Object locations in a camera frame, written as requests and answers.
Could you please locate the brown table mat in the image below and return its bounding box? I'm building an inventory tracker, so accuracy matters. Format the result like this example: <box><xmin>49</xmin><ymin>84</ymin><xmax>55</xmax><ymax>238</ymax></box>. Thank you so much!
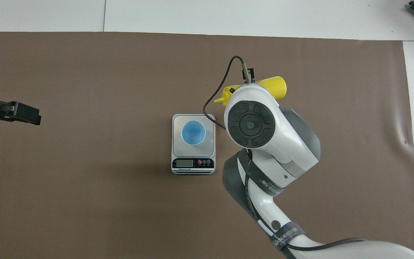
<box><xmin>0</xmin><ymin>32</ymin><xmax>414</xmax><ymax>259</ymax></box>

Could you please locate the yellow squeeze bottle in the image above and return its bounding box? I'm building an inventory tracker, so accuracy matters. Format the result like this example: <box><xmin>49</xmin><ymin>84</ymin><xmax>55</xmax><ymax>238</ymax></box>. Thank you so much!
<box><xmin>214</xmin><ymin>76</ymin><xmax>287</xmax><ymax>106</ymax></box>

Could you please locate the silver digital kitchen scale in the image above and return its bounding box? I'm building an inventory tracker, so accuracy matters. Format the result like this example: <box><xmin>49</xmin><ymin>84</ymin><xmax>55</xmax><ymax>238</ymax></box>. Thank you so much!
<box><xmin>171</xmin><ymin>114</ymin><xmax>216</xmax><ymax>175</ymax></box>

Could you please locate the light blue plastic cup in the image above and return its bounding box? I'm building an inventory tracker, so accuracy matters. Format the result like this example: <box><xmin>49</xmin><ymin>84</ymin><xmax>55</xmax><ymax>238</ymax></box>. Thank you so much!
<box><xmin>180</xmin><ymin>121</ymin><xmax>206</xmax><ymax>146</ymax></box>

